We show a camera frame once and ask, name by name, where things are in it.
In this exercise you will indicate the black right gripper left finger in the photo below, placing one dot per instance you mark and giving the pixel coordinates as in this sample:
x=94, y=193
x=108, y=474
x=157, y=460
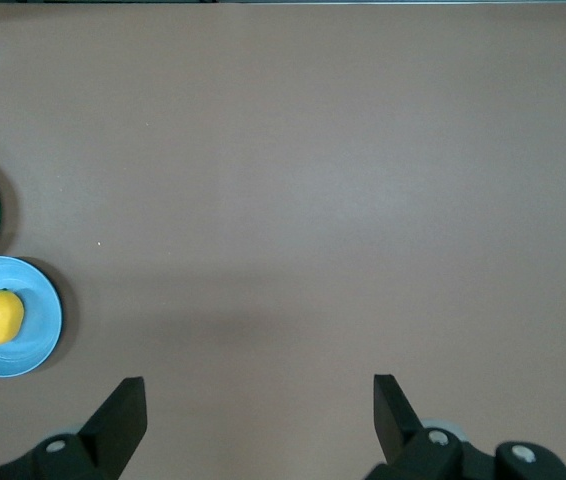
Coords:
x=113, y=430

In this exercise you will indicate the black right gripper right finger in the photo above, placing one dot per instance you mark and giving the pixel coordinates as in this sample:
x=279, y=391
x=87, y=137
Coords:
x=398, y=425

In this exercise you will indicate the blue round plate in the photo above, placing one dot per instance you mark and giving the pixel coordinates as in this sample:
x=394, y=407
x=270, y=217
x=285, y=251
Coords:
x=38, y=325

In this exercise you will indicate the brown table cover cloth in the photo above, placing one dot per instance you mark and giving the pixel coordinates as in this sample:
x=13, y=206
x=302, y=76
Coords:
x=283, y=200

